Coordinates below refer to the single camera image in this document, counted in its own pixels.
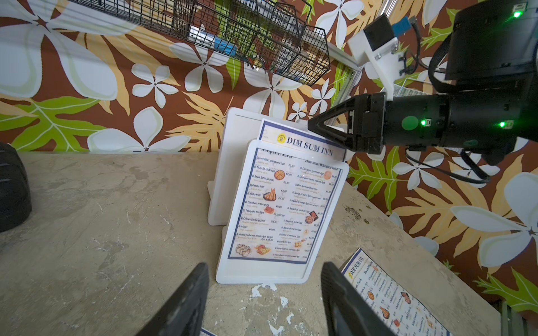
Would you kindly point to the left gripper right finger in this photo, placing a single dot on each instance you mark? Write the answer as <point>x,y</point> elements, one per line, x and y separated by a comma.
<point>347,313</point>

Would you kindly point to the white menu holder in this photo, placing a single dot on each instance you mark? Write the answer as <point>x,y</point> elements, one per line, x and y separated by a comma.
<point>241,127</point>
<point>265,272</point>

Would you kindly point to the black plastic case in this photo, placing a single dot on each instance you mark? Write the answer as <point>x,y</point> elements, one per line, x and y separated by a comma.
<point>16,203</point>

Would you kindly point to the dim sum menu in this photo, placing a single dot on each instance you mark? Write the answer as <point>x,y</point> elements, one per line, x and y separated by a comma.
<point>204,332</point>
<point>396,307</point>
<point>290,179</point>

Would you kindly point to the black wire basket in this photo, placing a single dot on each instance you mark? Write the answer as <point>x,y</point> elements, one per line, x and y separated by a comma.
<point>270,35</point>

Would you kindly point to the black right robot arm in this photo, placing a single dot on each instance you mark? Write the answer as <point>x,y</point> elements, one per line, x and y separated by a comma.
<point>485,79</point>

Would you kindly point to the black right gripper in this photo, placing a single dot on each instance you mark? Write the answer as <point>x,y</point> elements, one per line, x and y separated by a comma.
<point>365,122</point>

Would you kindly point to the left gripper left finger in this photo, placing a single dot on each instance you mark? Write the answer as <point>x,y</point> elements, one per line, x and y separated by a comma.
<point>183,313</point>

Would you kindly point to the blue object in basket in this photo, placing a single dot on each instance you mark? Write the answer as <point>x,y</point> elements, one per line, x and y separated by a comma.
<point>225,47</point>

